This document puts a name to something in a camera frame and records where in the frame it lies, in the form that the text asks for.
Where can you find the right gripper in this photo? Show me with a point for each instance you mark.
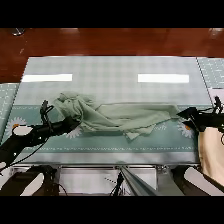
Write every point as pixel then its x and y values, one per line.
pixel 197 119

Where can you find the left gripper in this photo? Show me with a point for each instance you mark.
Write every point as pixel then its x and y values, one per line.
pixel 68 124

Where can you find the pale green garment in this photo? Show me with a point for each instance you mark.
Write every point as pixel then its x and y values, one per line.
pixel 113 116

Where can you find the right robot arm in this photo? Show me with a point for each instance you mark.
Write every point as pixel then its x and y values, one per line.
pixel 213 120

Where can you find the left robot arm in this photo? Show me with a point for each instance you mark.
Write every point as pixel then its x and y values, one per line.
pixel 23 138

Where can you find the beige garment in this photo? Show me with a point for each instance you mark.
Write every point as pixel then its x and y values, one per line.
pixel 211 150

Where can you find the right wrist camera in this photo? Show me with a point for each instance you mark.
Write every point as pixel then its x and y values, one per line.
pixel 217 102

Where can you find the silver frame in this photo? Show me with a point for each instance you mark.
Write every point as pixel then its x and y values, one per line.
pixel 143 176

